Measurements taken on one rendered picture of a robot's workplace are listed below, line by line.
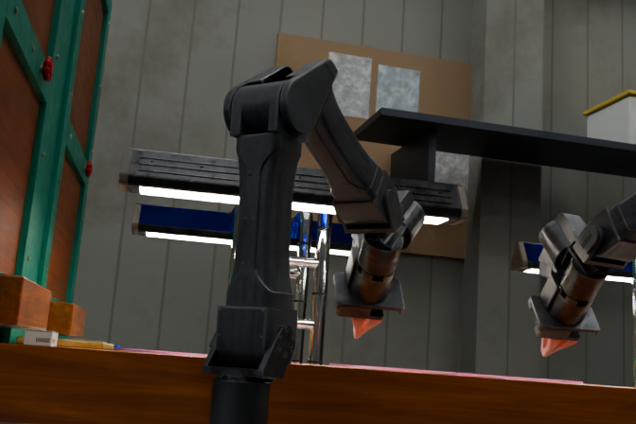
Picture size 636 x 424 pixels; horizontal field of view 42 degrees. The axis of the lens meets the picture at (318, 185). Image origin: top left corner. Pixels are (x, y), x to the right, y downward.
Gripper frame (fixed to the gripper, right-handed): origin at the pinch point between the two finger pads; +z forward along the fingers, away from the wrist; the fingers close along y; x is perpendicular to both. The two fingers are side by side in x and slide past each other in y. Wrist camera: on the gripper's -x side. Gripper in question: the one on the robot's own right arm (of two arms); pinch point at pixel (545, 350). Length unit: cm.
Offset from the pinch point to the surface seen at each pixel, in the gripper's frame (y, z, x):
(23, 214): 90, 8, -31
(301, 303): 33, 35, -40
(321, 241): 33.6, 10.1, -32.9
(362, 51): -16, 87, -257
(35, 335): 78, -10, 13
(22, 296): 82, -6, 3
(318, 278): 33.7, 14.8, -27.3
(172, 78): 71, 101, -235
